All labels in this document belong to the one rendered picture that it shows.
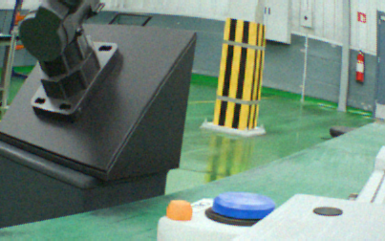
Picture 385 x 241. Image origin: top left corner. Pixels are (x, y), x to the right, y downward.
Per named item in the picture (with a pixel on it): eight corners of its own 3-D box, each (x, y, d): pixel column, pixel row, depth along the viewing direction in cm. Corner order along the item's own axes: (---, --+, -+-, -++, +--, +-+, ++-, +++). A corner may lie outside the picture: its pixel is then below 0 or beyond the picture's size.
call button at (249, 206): (222, 214, 46) (227, 186, 46) (277, 223, 45) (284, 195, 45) (199, 227, 43) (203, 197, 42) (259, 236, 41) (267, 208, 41)
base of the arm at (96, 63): (74, 48, 91) (31, 112, 85) (60, 9, 85) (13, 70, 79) (124, 53, 87) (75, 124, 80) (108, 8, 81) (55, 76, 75)
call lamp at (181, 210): (172, 212, 43) (174, 195, 43) (195, 218, 42) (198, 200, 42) (161, 217, 42) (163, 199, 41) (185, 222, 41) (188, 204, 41)
